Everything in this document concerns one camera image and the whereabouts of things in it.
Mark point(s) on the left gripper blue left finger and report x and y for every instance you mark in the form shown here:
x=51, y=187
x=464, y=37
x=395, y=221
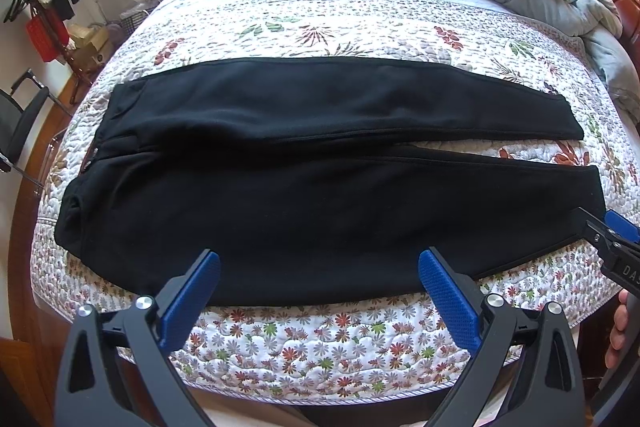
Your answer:
x=91, y=388

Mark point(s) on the black mesh office chair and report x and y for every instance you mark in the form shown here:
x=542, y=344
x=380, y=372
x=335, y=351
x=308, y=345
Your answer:
x=16, y=122

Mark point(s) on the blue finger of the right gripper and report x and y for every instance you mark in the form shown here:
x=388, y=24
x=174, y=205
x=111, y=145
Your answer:
x=622, y=226

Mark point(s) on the wire basket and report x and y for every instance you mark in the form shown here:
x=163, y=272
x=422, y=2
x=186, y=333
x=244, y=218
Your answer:
x=131, y=19

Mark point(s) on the person's right hand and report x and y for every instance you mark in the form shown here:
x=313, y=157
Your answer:
x=617, y=336

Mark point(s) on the wooden coat rack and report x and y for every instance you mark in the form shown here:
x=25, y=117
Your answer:
x=80, y=78

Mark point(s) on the black pants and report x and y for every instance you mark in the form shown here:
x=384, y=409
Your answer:
x=315, y=180

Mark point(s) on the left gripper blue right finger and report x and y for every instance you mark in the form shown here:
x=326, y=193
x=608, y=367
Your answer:
x=547, y=387

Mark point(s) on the cardboard box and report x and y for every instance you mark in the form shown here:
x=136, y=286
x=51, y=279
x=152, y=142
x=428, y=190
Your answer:
x=90, y=47

